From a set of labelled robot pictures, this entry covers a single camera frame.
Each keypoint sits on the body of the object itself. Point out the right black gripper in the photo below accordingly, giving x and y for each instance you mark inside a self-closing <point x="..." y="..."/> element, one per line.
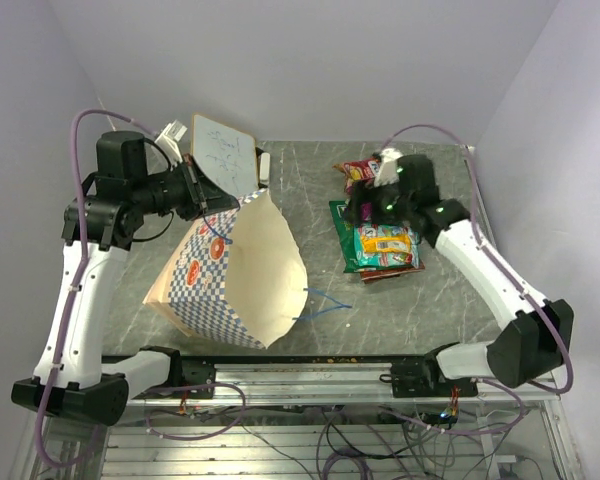
<point x="363" y="194"/>

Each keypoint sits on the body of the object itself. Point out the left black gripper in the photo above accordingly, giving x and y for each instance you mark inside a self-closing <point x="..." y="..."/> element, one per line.
<point x="203" y="194"/>

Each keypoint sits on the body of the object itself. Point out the red yellow chips bag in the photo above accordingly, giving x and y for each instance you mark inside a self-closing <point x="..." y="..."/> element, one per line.
<point x="366" y="169"/>

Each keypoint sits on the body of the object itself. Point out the green snack box with face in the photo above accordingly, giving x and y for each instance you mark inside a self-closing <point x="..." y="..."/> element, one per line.
<point x="345" y="234"/>

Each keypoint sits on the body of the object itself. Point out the yellow snack packet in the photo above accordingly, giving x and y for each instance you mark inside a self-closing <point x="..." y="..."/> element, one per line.
<point x="400" y="243"/>

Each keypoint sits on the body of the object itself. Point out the teal snack packet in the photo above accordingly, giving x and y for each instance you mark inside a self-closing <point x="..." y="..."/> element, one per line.
<point x="386" y="260"/>

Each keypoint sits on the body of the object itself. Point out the brown sea salt chips bag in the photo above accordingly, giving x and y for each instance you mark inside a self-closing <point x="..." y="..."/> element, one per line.
<point x="370" y="276"/>

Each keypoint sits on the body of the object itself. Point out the checkered paper bag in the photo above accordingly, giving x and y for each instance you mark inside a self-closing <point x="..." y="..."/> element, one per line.
<point x="237" y="277"/>

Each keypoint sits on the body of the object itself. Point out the purple snack packet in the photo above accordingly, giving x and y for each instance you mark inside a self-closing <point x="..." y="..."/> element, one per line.
<point x="367" y="212"/>

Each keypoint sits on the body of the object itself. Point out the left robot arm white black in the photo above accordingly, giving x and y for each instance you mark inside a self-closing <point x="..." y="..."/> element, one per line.
<point x="135" y="177"/>

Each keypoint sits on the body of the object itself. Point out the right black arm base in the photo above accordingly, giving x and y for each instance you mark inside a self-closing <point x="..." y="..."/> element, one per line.
<point x="419" y="376"/>

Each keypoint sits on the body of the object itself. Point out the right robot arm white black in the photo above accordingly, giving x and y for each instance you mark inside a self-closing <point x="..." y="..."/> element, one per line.
<point x="535" y="331"/>

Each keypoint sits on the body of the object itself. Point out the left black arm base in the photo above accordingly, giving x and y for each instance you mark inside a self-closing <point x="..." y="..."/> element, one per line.
<point x="176" y="373"/>

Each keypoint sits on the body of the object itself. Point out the white whiteboard eraser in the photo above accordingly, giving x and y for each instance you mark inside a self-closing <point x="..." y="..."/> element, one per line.
<point x="264" y="169"/>

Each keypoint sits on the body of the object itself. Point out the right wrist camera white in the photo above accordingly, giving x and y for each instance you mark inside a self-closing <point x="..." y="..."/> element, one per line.
<point x="388" y="169"/>

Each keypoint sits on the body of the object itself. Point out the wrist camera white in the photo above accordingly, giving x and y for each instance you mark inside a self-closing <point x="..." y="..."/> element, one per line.
<point x="169" y="138"/>
<point x="388" y="169"/>

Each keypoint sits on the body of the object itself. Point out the small whiteboard yellow frame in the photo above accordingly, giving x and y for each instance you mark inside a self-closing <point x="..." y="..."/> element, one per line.
<point x="225" y="155"/>

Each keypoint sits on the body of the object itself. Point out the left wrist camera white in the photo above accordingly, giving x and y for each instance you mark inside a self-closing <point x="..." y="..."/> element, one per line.
<point x="169" y="138"/>

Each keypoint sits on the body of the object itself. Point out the aluminium rail frame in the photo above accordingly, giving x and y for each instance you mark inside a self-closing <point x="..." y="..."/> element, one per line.
<point x="314" y="417"/>

